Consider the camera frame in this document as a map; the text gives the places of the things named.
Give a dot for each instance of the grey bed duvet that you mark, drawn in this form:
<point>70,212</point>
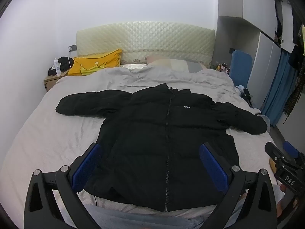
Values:
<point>47,136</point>

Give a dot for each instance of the black bag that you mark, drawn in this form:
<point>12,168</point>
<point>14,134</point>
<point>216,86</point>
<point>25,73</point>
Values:
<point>65,63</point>

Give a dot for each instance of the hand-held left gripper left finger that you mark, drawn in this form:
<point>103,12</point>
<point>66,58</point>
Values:
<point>87,169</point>

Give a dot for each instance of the blue curtain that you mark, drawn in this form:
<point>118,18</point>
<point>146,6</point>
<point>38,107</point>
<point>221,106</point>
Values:
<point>276,88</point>

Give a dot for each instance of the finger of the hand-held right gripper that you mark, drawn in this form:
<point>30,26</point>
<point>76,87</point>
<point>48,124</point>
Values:
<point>290,149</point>
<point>274,152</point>

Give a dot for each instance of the wooden nightstand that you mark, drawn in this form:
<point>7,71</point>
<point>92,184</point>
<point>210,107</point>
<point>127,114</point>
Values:
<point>50,82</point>

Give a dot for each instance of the cream quilted headboard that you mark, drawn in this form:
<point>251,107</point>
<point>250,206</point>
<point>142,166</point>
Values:
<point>143,38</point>

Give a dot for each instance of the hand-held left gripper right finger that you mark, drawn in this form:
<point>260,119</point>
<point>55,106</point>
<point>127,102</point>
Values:
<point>212,167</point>

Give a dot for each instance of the group of small bottles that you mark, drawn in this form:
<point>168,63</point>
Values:
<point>221,68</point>

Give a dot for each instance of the grey pillow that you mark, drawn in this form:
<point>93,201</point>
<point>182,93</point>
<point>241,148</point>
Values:
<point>171,64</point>

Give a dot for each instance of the black puffer jacket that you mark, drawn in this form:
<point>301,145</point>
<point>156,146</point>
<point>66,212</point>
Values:
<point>143,136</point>

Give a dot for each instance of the white bottle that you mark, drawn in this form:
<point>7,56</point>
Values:
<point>57,68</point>

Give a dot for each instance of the yellow pillow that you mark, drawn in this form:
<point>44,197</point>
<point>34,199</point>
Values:
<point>95,64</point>

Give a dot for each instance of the person's right hand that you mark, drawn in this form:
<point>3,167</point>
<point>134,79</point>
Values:
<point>282,212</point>

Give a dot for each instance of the white wardrobe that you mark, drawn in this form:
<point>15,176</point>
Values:
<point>262,52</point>

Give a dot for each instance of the hanging dark clothes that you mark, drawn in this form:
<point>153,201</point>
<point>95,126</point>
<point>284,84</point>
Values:
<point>296,76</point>

